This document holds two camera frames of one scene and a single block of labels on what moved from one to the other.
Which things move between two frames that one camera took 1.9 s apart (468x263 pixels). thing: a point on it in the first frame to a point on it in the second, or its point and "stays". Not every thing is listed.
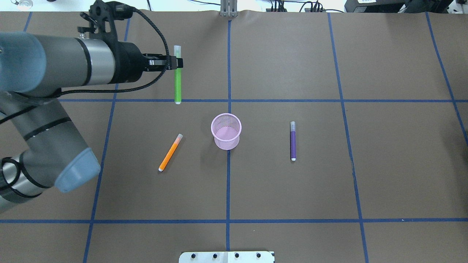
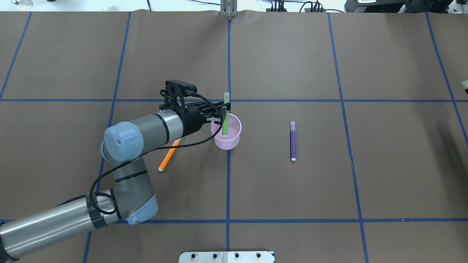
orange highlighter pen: (170, 152) stays
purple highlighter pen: (293, 140) stays
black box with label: (374, 6) stays
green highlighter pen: (177, 76) to (225, 129)
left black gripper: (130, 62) to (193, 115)
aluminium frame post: (229, 8) stays
